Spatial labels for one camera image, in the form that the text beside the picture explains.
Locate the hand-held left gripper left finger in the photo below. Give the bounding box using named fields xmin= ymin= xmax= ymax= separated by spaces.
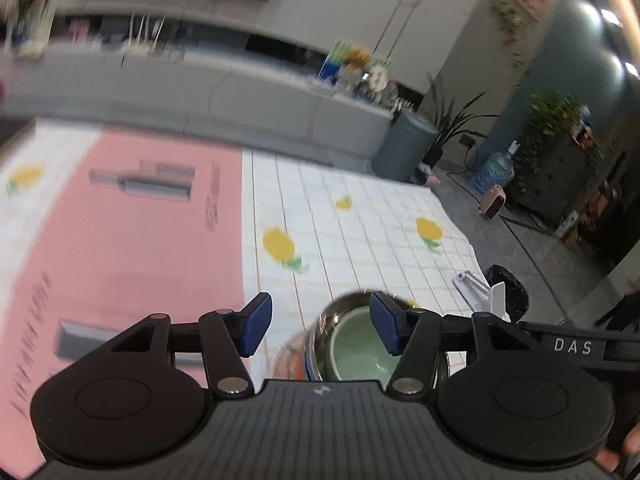
xmin=80 ymin=292 xmax=273 ymax=400

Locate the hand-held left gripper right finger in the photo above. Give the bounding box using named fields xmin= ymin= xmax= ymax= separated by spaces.
xmin=369 ymin=291 xmax=561 ymax=397

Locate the green ceramic bowl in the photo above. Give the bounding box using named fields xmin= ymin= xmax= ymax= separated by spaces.
xmin=332 ymin=309 xmax=406 ymax=383

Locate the steel bowl blue outside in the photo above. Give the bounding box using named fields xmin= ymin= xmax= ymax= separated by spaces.
xmin=304 ymin=289 xmax=451 ymax=383

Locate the person's right hand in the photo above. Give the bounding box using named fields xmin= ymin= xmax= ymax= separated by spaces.
xmin=592 ymin=425 xmax=640 ymax=478

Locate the checked lemon print tablecloth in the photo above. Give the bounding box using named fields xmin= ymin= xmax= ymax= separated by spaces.
xmin=0 ymin=120 xmax=488 ymax=476

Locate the white table clamp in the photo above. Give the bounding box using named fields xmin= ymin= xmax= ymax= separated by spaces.
xmin=452 ymin=270 xmax=512 ymax=322

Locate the black trash bag bin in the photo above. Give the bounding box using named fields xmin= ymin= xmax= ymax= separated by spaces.
xmin=484 ymin=264 xmax=529 ymax=322

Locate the pink placemat bottle print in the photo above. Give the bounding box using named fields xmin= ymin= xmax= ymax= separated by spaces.
xmin=0 ymin=127 xmax=246 ymax=478

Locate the pink small heater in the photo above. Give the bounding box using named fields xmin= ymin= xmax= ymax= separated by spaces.
xmin=478 ymin=185 xmax=507 ymax=220

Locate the dark plant cabinet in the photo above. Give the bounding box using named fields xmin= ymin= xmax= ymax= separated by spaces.
xmin=510 ymin=130 xmax=608 ymax=223

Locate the long-leaf potted plant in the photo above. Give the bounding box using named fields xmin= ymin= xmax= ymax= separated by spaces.
xmin=422 ymin=72 xmax=501 ymax=168

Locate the grey cylindrical trash bin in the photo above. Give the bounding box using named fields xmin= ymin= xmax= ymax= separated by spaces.
xmin=372 ymin=110 xmax=440 ymax=184

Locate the blue water bottle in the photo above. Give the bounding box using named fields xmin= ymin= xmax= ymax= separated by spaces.
xmin=472 ymin=141 xmax=516 ymax=196

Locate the large bushy green plant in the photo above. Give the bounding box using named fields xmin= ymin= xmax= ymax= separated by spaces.
xmin=515 ymin=89 xmax=603 ymax=193

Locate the grey marble television bench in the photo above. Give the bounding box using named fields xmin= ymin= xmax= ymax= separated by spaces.
xmin=0 ymin=35 xmax=396 ymax=168

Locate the white router with antennas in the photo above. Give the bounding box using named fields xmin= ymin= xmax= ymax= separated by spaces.
xmin=120 ymin=12 xmax=168 ymax=58

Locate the hanging vine plant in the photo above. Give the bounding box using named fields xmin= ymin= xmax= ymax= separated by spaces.
xmin=489 ymin=0 xmax=533 ymax=73

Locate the green plant in blue vase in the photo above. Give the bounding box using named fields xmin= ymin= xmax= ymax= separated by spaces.
xmin=5 ymin=0 xmax=56 ymax=53

